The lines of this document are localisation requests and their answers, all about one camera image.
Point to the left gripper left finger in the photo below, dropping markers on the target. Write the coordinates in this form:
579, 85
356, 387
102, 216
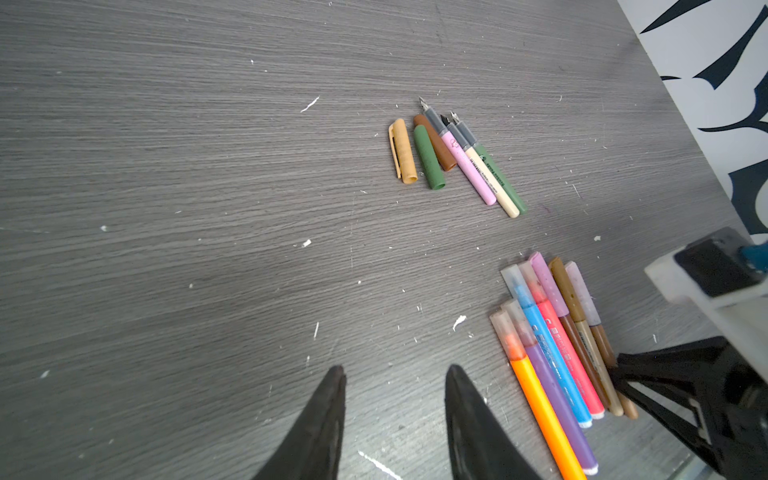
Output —
312, 447

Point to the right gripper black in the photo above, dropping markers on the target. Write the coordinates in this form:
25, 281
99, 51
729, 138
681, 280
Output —
738, 395

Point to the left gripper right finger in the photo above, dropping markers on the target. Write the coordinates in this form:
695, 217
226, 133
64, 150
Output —
478, 446

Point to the green pen cap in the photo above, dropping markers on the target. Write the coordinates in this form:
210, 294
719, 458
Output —
430, 164

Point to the orange highlighter pen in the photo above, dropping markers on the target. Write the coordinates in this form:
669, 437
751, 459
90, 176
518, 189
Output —
536, 397

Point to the purple highlighter pen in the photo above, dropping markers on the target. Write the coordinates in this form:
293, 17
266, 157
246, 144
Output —
557, 399

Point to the lilac cap brown pen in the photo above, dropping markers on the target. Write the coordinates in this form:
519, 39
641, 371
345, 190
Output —
595, 339

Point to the blue highlighter pen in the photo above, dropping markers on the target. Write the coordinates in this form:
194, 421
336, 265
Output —
519, 290

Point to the red pink highlighter pen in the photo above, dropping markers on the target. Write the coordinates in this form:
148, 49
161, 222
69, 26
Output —
563, 343

